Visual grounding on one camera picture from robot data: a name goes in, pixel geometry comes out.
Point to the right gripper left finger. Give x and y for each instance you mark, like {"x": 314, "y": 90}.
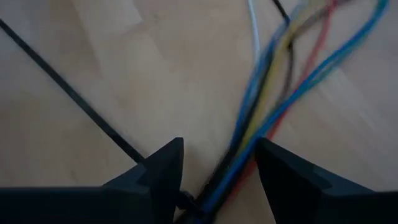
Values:
{"x": 161, "y": 174}

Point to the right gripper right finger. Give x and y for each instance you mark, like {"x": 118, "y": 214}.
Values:
{"x": 289, "y": 180}

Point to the black zip tie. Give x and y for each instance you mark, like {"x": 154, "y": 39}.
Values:
{"x": 68, "y": 90}

